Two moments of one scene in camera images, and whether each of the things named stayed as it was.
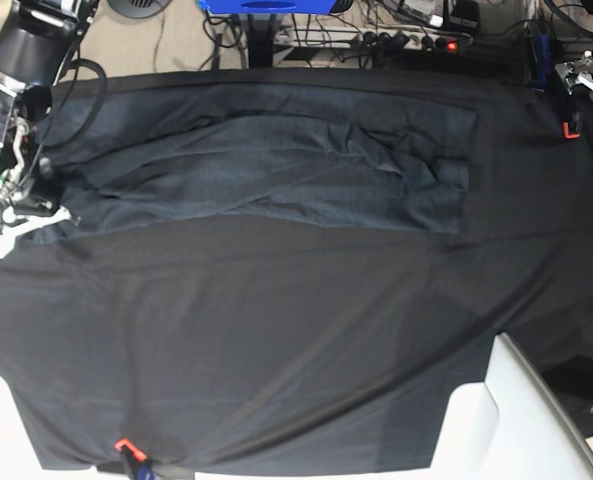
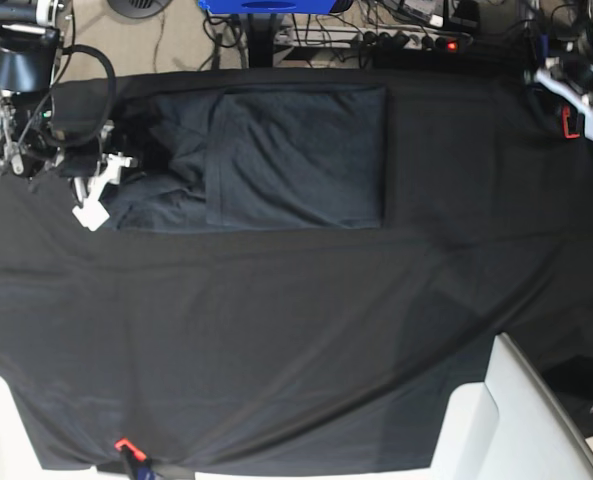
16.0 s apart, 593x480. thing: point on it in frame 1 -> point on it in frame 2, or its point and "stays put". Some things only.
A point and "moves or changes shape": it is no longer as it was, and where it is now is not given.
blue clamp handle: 544,61 stays put
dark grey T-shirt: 181,156 moves or changes shape
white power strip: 369,38 stays put
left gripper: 37,196 -> 24,148
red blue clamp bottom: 133,456 stays put
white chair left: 4,450 stays put
